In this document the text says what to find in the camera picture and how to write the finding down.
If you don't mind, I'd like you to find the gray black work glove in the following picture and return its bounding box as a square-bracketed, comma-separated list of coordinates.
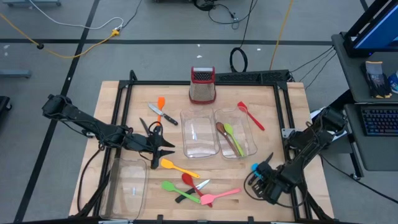
[362, 60, 392, 100]

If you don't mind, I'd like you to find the white floor cable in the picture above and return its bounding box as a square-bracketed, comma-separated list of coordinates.
[27, 0, 124, 31]

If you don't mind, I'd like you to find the black coiled cable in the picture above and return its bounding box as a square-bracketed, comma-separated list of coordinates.
[229, 0, 259, 74]

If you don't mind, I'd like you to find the red spatula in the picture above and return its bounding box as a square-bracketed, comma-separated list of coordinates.
[237, 101, 266, 131]

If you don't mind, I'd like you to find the white paper sheet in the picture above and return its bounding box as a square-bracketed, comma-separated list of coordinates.
[309, 107, 348, 139]

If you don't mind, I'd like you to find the gray keyboard shelf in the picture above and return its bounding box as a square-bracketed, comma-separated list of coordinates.
[343, 102, 398, 172]

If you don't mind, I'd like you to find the blue white roll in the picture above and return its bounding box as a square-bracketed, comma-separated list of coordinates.
[388, 70, 398, 95]

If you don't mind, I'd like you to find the black perforated cable tray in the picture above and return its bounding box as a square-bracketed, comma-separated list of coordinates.
[214, 69, 292, 83]

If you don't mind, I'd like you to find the black keyboard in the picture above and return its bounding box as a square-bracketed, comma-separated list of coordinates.
[360, 105, 398, 137]

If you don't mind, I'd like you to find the black-handled silver-blade knife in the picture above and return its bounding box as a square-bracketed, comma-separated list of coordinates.
[174, 179, 211, 204]
[147, 103, 179, 126]

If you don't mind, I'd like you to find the black desk leg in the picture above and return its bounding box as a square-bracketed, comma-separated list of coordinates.
[332, 90, 355, 108]

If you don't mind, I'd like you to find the brown wooden spoon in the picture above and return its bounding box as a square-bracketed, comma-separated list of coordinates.
[216, 121, 241, 157]

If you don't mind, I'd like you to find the yellow hanging cord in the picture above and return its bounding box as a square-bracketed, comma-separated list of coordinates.
[269, 0, 295, 71]

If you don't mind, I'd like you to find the black computer monitor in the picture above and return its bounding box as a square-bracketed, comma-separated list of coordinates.
[343, 0, 398, 58]

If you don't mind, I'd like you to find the red spoon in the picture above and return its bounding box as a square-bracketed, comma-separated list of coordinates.
[181, 173, 214, 208]

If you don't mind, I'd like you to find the yellow spatula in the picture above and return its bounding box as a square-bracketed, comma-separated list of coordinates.
[160, 158, 200, 179]

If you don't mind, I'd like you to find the green spatula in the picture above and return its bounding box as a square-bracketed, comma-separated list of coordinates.
[160, 180, 201, 205]

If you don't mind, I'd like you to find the all-black knife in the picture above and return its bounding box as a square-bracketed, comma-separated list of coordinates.
[248, 152, 274, 187]

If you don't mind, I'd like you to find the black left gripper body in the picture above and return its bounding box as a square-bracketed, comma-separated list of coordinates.
[126, 124, 164, 170]

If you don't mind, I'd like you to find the pink spatula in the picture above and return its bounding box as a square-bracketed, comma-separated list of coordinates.
[200, 188, 243, 206]

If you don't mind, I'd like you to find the light green spoon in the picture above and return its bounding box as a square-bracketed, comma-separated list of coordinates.
[223, 123, 246, 157]

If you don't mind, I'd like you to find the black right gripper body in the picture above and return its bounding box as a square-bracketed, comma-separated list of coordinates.
[249, 161, 289, 205]

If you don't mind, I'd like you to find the black aluminium table frame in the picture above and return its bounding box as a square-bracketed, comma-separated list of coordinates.
[74, 70, 335, 223]

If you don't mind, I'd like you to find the thin black floor cable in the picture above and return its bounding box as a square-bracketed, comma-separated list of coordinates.
[320, 154, 398, 205]
[207, 0, 259, 30]
[123, 0, 144, 29]

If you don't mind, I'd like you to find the gray table foot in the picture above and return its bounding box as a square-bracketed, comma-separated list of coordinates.
[0, 70, 31, 79]
[2, 0, 62, 7]

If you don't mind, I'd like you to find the dark arm base cable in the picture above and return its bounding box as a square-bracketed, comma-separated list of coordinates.
[76, 144, 106, 214]

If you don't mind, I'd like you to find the gray desk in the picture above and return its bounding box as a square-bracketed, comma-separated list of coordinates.
[331, 30, 398, 105]

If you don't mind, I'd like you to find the red metal box grater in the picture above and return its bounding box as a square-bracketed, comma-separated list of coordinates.
[188, 66, 217, 105]

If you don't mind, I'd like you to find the clear plastic bin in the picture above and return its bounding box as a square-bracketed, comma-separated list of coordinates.
[214, 107, 258, 159]
[180, 107, 220, 159]
[99, 157, 149, 221]

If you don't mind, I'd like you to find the small black block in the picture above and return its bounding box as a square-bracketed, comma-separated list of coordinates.
[139, 117, 150, 135]

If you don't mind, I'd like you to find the yellow floor cable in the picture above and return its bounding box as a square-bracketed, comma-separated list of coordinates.
[0, 12, 121, 60]

